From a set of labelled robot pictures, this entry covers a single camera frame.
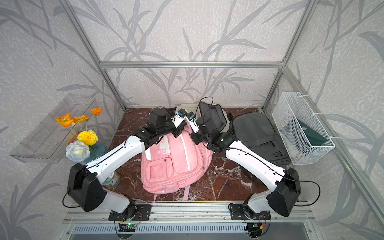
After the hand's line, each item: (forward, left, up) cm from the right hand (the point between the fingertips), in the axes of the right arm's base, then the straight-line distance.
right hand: (193, 127), depth 76 cm
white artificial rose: (-17, +46, +7) cm, 50 cm away
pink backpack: (-13, +10, -14) cm, 21 cm away
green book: (-12, -52, +7) cm, 54 cm away
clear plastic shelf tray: (-12, +63, +6) cm, 64 cm away
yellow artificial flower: (-9, +47, +5) cm, 48 cm away
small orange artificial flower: (+5, +48, +7) cm, 49 cm away
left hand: (+4, +4, 0) cm, 6 cm away
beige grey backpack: (+32, -15, -25) cm, 43 cm away
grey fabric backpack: (+14, -41, -24) cm, 50 cm away
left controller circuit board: (-40, +34, -28) cm, 59 cm away
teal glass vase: (-7, +53, -11) cm, 54 cm away
